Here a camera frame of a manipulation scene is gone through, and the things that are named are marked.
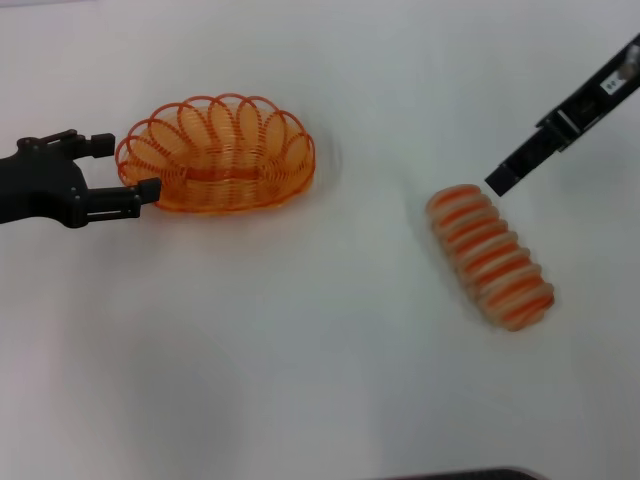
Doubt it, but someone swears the dark rounded robot base edge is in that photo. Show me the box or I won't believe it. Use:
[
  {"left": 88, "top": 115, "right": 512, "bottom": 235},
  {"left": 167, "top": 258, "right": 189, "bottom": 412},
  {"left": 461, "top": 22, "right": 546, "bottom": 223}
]
[{"left": 384, "top": 465, "right": 544, "bottom": 480}]

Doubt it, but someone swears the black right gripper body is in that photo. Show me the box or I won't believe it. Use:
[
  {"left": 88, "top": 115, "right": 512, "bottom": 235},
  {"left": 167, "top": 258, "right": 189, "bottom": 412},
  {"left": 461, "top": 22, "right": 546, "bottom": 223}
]
[{"left": 535, "top": 31, "right": 640, "bottom": 152}]

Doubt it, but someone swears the orange wire basket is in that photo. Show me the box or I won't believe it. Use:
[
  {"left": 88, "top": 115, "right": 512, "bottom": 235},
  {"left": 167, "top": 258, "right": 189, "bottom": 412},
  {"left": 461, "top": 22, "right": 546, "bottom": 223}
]
[{"left": 114, "top": 91, "right": 318, "bottom": 217}]

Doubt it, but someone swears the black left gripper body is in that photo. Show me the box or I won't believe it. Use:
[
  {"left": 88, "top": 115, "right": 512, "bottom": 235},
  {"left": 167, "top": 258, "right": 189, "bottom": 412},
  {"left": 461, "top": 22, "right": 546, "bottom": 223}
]
[{"left": 0, "top": 136, "right": 89, "bottom": 230}]

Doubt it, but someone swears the orange striped bread loaf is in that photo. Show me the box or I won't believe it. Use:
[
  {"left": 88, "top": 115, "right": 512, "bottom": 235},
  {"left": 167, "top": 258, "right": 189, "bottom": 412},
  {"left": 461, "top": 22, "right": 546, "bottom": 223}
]
[{"left": 424, "top": 183, "right": 557, "bottom": 333}]

